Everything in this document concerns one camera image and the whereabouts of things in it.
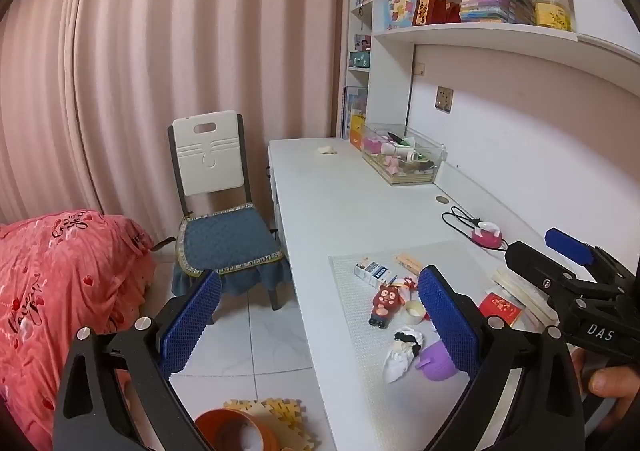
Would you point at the pink and white device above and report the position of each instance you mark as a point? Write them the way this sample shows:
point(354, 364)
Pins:
point(487, 233)

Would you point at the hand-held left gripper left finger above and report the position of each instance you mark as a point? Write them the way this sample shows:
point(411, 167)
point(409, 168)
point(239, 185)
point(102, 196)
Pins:
point(192, 321)

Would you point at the beige tape roll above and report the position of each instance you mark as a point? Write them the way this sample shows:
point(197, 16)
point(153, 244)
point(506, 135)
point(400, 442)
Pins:
point(414, 311)

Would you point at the paper chopstick sleeve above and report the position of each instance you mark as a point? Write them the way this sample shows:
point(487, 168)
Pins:
point(407, 262)

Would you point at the white textured table mat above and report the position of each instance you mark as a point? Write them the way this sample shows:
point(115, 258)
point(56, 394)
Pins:
point(360, 341)

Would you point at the yellow foam puzzle mat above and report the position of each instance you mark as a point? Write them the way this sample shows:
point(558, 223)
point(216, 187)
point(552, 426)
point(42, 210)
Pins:
point(290, 418)

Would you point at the colourful printed box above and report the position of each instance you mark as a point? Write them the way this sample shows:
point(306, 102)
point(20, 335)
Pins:
point(402, 11)

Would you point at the blue and white carton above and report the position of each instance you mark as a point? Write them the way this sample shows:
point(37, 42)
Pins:
point(372, 272)

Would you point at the red gift bag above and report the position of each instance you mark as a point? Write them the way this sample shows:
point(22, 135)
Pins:
point(429, 8)

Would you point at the clear jar yellow label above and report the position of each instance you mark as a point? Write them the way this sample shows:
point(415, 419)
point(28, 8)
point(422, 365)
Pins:
point(551, 11)

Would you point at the stack of colourful boxes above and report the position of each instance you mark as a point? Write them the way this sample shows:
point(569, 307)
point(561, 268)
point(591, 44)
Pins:
point(495, 1)

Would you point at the yellow box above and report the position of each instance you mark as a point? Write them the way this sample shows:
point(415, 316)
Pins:
point(357, 131)

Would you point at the spiral bound book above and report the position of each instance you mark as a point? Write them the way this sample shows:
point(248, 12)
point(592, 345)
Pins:
point(354, 103)

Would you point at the blue chair cushion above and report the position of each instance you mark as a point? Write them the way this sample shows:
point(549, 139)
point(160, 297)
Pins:
point(227, 238)

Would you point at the crumpled paper ball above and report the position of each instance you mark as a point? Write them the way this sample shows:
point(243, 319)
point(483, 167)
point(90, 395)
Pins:
point(327, 150)

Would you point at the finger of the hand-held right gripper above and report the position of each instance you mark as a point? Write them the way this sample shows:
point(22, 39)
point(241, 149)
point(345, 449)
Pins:
point(535, 271)
point(570, 246)

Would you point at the white wall shelf unit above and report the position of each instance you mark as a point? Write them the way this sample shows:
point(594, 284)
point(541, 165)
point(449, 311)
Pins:
point(475, 38)

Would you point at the red toy figure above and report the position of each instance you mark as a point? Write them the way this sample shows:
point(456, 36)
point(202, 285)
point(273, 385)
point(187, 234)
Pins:
point(386, 303)

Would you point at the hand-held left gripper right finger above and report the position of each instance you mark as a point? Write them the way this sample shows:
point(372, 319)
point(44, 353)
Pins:
point(445, 316)

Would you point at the clear storage box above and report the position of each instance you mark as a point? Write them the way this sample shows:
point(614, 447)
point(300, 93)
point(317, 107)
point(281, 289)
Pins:
point(400, 158)

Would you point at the purple cup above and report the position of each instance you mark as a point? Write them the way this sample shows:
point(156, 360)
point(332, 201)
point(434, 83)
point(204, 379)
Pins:
point(435, 363)

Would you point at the white and grey chair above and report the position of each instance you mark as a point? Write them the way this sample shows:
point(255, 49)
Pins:
point(207, 156)

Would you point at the wall socket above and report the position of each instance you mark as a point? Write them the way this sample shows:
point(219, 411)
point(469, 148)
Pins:
point(443, 98)

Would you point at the red envelope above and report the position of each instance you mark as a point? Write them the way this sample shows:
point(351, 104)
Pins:
point(500, 308)

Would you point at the stack of books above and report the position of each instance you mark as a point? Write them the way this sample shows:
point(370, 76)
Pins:
point(520, 288)

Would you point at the red printed quilt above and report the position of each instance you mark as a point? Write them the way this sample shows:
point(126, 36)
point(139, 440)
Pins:
point(55, 291)

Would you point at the person's right hand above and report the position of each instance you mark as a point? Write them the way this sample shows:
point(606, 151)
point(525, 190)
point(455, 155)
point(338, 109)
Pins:
point(610, 379)

